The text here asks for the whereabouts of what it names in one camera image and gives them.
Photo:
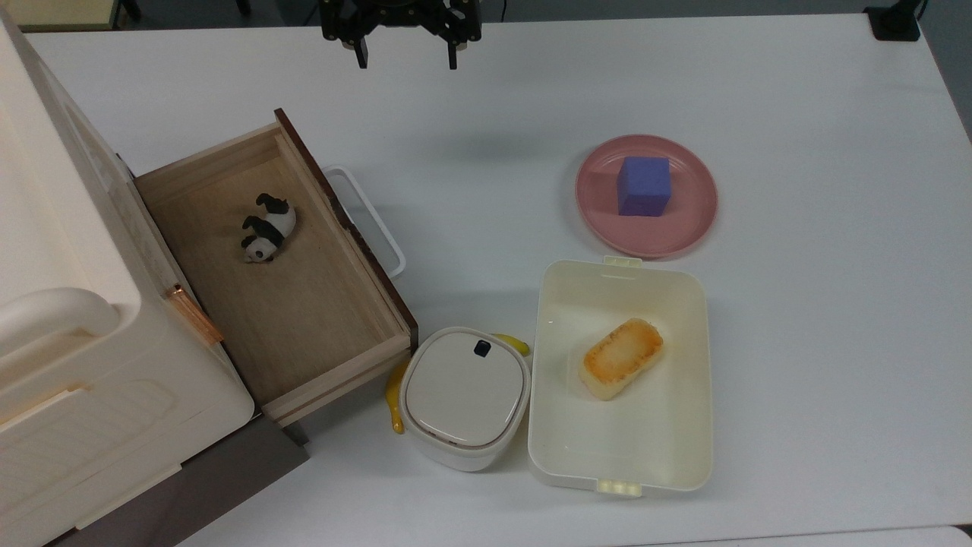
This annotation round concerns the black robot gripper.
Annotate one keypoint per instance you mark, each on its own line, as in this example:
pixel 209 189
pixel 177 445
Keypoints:
pixel 399 14

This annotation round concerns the small panda toy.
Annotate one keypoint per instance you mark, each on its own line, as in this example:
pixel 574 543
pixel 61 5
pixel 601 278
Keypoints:
pixel 267 228

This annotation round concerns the purple cube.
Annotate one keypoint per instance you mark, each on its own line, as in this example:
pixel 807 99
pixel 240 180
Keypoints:
pixel 644 187

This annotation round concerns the pink round plate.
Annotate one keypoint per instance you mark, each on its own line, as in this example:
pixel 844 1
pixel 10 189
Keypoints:
pixel 683 224

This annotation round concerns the copper latch on storage box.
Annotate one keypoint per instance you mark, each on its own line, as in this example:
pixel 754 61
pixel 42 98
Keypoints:
pixel 194 316

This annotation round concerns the white lidded canister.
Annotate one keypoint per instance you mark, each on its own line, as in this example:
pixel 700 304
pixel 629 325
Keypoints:
pixel 463 395

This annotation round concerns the yellow banana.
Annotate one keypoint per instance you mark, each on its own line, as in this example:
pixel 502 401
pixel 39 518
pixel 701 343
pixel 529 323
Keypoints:
pixel 394 403

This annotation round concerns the cream plastic storage box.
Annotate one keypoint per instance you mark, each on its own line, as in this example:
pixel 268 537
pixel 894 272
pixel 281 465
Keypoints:
pixel 61 190

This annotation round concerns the toasted bread piece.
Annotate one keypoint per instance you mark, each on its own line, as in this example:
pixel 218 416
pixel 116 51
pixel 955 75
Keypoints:
pixel 621 358

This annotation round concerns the cream rectangular lunch box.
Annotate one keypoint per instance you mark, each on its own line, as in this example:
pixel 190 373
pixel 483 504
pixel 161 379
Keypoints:
pixel 645 444

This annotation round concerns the dark brown wooden cabinet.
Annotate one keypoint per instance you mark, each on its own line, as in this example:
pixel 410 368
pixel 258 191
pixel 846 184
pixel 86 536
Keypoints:
pixel 213 486

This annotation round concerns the black table clamp mount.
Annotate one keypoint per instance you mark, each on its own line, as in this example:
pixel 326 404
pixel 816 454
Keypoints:
pixel 894 21

